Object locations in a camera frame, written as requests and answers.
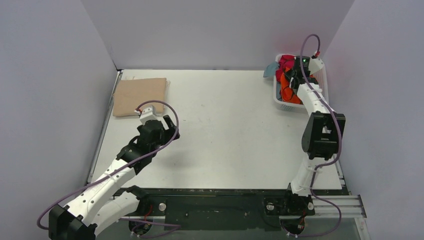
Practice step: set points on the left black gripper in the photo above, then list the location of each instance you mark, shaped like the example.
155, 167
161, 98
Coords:
162, 129

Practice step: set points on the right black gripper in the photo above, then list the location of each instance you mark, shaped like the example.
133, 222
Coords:
294, 74

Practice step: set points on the orange t shirt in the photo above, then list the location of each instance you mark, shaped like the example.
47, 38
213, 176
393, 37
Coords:
288, 89

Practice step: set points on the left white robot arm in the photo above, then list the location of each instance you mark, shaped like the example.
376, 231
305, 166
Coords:
86, 216

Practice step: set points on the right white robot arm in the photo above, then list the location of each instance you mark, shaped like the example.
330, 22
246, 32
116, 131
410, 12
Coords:
321, 137

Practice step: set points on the crimson red t shirt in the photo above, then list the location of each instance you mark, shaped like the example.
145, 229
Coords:
285, 62

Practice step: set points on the white plastic laundry basket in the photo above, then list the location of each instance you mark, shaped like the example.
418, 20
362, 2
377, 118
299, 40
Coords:
321, 77

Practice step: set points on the teal blue t shirt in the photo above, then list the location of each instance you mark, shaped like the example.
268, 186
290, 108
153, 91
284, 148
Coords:
271, 69

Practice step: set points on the folded beige t shirt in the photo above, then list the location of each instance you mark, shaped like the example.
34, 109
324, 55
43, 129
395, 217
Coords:
129, 94

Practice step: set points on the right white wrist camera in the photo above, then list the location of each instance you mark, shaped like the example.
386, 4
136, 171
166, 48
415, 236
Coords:
315, 65

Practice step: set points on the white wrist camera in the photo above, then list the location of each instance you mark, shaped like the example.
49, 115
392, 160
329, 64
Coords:
315, 65
147, 114

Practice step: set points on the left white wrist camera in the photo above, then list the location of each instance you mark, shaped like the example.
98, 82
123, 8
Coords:
147, 114

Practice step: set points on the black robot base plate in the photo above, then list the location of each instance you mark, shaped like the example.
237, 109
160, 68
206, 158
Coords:
222, 209

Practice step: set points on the aluminium rail frame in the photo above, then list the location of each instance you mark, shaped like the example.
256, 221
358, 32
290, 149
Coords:
330, 207

